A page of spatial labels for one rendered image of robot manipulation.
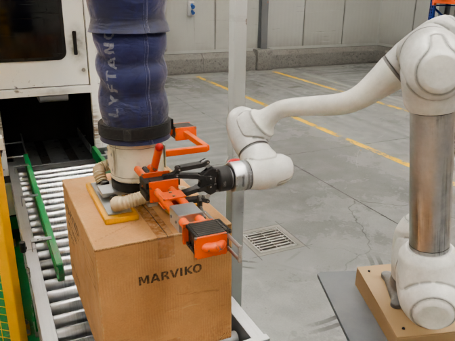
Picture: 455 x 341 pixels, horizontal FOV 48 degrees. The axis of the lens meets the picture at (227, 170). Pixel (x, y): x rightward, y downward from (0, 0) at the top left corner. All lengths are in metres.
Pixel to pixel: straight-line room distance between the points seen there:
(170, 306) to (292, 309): 1.56
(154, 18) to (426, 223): 0.91
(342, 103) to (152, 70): 0.55
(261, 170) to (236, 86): 3.14
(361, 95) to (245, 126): 0.37
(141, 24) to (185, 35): 9.36
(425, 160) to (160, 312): 0.84
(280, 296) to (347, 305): 1.39
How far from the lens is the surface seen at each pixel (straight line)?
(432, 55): 1.15
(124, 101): 1.51
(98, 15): 1.51
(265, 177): 1.48
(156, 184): 1.38
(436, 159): 1.28
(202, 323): 1.62
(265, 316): 2.94
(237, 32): 4.52
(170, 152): 1.72
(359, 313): 1.73
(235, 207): 2.17
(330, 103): 1.44
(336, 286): 1.85
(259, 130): 1.54
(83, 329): 2.01
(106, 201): 1.62
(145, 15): 1.48
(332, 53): 12.48
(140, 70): 1.49
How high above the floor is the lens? 1.73
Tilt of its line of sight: 20 degrees down
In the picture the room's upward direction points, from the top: 1 degrees clockwise
